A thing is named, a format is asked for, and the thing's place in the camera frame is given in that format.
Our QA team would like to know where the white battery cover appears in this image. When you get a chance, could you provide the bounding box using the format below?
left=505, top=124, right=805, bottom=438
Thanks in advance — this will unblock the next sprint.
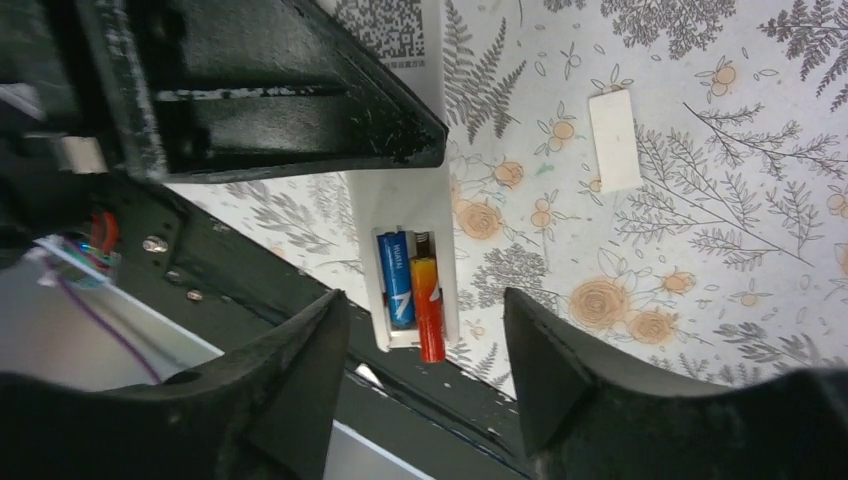
left=588, top=89, right=643, bottom=193

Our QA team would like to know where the blue battery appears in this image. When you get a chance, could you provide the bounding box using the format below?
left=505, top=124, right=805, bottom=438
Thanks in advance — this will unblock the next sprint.
left=376, top=231, right=415, bottom=329

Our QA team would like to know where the white remote control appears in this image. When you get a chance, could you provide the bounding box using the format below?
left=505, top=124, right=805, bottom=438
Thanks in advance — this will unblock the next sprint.
left=322, top=1, right=459, bottom=352

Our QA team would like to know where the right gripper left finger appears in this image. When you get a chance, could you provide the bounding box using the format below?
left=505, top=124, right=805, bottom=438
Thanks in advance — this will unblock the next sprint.
left=1, top=290, right=350, bottom=479

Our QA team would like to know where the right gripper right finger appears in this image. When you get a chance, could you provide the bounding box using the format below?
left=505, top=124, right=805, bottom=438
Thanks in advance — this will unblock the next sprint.
left=504, top=288, right=847, bottom=479

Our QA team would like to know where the floral table mat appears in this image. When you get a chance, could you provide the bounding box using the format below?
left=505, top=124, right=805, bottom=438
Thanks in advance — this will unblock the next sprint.
left=165, top=0, right=848, bottom=399

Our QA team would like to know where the red battery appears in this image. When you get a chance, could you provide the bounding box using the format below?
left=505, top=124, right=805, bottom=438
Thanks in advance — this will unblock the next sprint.
left=410, top=257, right=446, bottom=363

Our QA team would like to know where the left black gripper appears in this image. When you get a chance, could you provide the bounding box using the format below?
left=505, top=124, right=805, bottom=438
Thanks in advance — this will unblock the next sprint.
left=1, top=1, right=448, bottom=265

